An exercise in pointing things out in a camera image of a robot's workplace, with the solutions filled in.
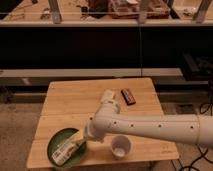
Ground long workbench shelf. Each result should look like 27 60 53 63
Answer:
0 0 213 82

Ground white paper cup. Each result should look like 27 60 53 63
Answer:
111 135 131 159

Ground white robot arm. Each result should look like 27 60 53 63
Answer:
84 100 213 149

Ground beige sponge block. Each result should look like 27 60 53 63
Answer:
101 89 115 102

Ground black cable on floor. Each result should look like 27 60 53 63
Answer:
169 103 213 171

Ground dark brown chocolate bar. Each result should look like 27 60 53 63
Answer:
121 88 136 105

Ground wooden table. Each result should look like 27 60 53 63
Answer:
27 78 179 171

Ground green ceramic bowl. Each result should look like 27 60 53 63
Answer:
47 128 87 168

